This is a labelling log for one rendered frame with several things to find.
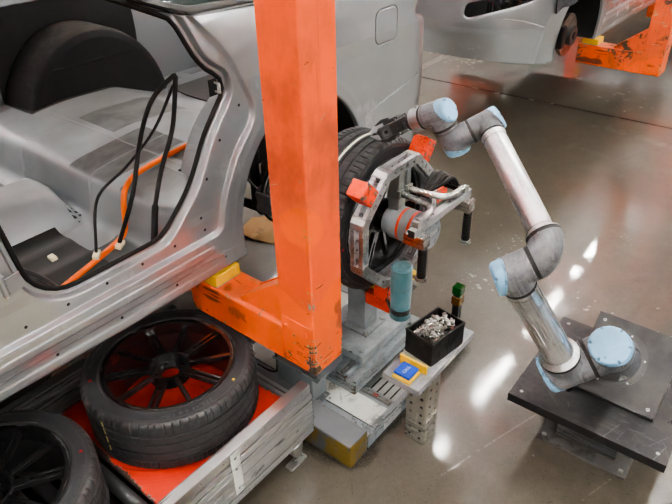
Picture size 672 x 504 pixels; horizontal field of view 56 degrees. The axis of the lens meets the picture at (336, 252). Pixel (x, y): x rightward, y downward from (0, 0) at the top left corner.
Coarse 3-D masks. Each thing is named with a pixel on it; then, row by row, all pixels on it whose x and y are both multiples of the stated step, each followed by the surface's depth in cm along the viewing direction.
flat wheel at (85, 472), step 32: (0, 416) 223; (32, 416) 222; (64, 416) 223; (0, 448) 222; (32, 448) 224; (64, 448) 211; (0, 480) 208; (32, 480) 203; (64, 480) 200; (96, 480) 205
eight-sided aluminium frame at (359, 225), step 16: (400, 160) 250; (416, 160) 251; (384, 176) 238; (384, 192) 240; (368, 208) 237; (352, 224) 239; (368, 224) 238; (352, 240) 243; (368, 240) 243; (352, 256) 247; (368, 256) 247; (400, 256) 281; (416, 256) 280; (368, 272) 251; (384, 272) 271; (384, 288) 267
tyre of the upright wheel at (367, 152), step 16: (352, 128) 260; (368, 128) 266; (368, 144) 247; (384, 144) 246; (400, 144) 254; (352, 160) 242; (368, 160) 241; (384, 160) 249; (352, 176) 238; (368, 176) 243; (352, 208) 242; (416, 208) 284; (352, 272) 258; (352, 288) 266
